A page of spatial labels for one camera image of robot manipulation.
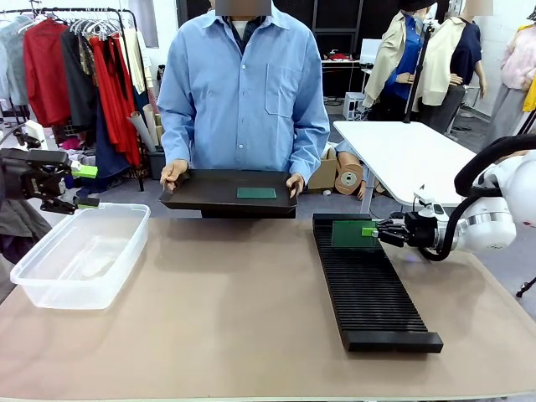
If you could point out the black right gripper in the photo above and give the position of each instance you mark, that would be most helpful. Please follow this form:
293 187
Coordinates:
423 230

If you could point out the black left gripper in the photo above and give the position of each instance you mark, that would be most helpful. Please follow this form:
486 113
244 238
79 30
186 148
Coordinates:
29 173

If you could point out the green PCB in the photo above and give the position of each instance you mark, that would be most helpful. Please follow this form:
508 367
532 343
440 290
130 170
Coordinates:
256 193
347 236

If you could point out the black plastic tray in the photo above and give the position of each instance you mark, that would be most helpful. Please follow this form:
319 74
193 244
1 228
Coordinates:
209 194

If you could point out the person's right forearm blue sleeve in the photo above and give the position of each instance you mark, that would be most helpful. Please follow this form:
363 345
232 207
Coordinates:
178 134

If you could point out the person's left forearm blue sleeve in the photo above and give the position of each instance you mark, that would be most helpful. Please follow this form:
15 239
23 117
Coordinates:
312 146

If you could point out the person's right hand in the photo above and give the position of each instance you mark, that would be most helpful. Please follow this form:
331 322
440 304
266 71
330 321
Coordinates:
173 173

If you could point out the person's left hand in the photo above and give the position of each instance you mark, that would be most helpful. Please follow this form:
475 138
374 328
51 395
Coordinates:
295 184

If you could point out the navy garment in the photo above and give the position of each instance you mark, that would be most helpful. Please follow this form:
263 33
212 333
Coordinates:
109 151

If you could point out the brown mannequin torso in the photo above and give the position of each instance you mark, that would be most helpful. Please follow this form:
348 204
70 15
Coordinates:
349 176

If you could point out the black storage bin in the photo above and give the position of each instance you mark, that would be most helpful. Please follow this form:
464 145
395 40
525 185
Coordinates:
156 165

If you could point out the clear plastic box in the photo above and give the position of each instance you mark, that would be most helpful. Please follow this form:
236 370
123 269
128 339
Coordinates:
84 259

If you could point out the black slotted PCB rack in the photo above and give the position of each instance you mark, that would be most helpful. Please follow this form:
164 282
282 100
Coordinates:
368 301

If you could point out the white table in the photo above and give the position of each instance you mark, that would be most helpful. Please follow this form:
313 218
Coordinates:
410 159

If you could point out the dark grey cloth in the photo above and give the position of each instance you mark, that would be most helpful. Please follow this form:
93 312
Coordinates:
21 226

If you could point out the grey paper roll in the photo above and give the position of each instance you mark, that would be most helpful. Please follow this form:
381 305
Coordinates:
141 132

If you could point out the cardboard box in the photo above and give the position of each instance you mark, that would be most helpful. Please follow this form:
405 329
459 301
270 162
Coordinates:
323 171

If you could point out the red dress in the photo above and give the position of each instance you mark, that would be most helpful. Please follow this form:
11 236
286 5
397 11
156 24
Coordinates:
113 104

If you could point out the beige paper roll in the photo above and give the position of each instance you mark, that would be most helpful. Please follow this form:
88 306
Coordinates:
151 123

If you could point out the black garment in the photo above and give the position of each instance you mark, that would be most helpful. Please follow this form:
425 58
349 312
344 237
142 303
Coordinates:
79 84

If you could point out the red shirt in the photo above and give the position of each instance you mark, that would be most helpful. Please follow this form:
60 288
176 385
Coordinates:
46 71

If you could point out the white crate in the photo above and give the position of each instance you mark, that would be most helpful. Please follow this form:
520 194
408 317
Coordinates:
354 104

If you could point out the cream garment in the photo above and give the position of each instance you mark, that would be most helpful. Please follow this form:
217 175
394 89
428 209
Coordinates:
134 63

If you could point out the grey garment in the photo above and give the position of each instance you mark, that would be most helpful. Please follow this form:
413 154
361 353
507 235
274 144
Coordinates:
12 63

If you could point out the black tripod leg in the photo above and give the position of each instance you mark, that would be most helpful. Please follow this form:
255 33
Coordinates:
527 287

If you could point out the black tripod pole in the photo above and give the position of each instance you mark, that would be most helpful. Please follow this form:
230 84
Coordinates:
419 71

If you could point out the mannequin beige jacket blue shirt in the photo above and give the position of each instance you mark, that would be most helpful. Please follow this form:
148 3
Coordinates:
393 54

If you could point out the person torso blue shirt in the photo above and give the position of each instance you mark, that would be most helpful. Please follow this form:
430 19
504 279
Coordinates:
243 104

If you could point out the mannequin cream and navy top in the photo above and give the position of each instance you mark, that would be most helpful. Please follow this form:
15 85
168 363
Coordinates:
444 63

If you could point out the black clothes rack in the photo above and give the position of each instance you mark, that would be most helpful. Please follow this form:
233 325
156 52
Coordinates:
104 9

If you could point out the yellow garment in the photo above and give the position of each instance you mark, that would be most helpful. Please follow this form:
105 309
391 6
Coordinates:
529 96

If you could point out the mannequin pink sweater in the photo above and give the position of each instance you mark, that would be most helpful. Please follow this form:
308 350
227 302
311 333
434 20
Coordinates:
517 58

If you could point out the right arm white wrist camera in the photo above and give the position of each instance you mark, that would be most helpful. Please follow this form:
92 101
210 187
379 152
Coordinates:
429 205

